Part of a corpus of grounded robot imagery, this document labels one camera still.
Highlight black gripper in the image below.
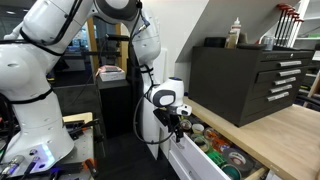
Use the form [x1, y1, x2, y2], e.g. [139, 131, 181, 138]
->
[153, 107, 185, 144]

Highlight white cabinet drawer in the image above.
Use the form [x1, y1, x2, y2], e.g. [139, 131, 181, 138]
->
[167, 114, 269, 180]

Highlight white cabinet wooden countertop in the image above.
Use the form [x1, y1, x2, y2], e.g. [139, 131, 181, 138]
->
[143, 96, 320, 180]

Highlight cream white tape roll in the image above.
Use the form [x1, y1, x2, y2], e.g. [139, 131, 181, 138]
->
[191, 122, 205, 135]

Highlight red clear tape roll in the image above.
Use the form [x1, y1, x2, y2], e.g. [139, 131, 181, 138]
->
[203, 126, 220, 141]

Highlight orange tape roll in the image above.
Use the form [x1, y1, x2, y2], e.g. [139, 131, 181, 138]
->
[211, 136, 232, 154]

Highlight small green box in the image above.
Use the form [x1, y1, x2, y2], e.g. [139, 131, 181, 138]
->
[206, 149, 228, 168]

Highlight black metal tool chest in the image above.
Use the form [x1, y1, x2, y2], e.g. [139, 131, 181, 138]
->
[188, 45, 316, 128]

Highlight teal tape roll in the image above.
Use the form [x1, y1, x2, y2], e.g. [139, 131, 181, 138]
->
[221, 163, 243, 180]

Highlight pink white box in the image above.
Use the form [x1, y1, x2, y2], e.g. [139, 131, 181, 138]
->
[95, 64, 127, 83]

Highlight brown glue bottle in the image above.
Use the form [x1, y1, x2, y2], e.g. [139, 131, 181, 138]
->
[224, 29, 239, 50]

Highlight dark flat item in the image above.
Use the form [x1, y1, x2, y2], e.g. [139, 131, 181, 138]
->
[237, 32, 268, 51]

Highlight white capped bottle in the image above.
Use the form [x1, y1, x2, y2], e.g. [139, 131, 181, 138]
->
[230, 17, 243, 44]

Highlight black chair armrest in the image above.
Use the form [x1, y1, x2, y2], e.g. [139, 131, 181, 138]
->
[296, 94, 320, 112]

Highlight white paper label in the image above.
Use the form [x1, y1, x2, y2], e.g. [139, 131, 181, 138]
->
[311, 49, 320, 62]

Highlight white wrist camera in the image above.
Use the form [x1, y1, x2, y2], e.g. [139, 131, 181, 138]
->
[166, 104, 193, 117]

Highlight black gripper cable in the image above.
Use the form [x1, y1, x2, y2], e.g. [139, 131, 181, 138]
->
[132, 64, 175, 145]

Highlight black pedestal cabinet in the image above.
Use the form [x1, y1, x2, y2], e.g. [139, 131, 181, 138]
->
[96, 78, 134, 138]

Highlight large grey duct tape roll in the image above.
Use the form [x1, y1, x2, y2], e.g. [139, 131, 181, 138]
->
[222, 147, 257, 177]

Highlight black metal bracket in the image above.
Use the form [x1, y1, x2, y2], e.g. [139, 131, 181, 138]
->
[63, 118, 101, 134]
[68, 128, 88, 141]

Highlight black clamp orange handle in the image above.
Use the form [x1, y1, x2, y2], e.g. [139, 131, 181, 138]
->
[82, 157, 100, 178]

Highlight wooden post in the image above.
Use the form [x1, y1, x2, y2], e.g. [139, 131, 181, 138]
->
[86, 18, 101, 76]
[114, 23, 130, 73]

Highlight grey cable connector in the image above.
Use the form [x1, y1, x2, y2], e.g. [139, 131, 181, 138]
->
[21, 155, 41, 178]
[0, 154, 26, 180]

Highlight red handled bar clamp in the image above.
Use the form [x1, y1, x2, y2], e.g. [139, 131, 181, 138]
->
[283, 11, 300, 46]
[274, 3, 292, 40]
[288, 17, 305, 48]
[279, 6, 295, 44]

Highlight white wall shelf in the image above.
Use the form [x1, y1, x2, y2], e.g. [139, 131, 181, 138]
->
[293, 0, 320, 48]

